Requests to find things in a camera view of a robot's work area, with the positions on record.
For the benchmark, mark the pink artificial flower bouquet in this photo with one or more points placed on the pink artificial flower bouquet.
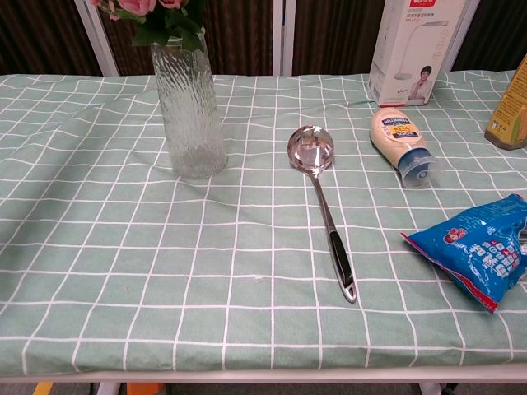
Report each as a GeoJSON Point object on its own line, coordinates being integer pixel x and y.
{"type": "Point", "coordinates": [158, 20]}

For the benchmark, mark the clear glass cup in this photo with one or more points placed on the clear glass cup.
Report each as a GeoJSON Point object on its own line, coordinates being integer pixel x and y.
{"type": "Point", "coordinates": [189, 115]}

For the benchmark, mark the green checkered tablecloth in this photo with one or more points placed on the green checkered tablecloth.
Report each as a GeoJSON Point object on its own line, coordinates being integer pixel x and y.
{"type": "Point", "coordinates": [247, 247]}

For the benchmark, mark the mayonnaise squeeze bottle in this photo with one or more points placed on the mayonnaise squeeze bottle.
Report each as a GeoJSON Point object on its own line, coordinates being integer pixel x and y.
{"type": "Point", "coordinates": [401, 144]}

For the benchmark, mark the dark folding screen partition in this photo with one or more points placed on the dark folding screen partition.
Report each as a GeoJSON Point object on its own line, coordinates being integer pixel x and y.
{"type": "Point", "coordinates": [263, 33]}

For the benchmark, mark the white desk lamp box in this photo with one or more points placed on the white desk lamp box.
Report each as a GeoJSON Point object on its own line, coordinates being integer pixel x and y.
{"type": "Point", "coordinates": [416, 49]}

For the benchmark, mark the blue snack bag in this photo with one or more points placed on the blue snack bag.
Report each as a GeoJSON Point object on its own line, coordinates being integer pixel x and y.
{"type": "Point", "coordinates": [477, 251]}

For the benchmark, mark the yellow drink bottle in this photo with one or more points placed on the yellow drink bottle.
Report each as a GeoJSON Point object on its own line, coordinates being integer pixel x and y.
{"type": "Point", "coordinates": [510, 115]}

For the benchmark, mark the white table frame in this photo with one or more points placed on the white table frame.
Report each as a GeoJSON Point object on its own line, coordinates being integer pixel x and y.
{"type": "Point", "coordinates": [263, 376]}

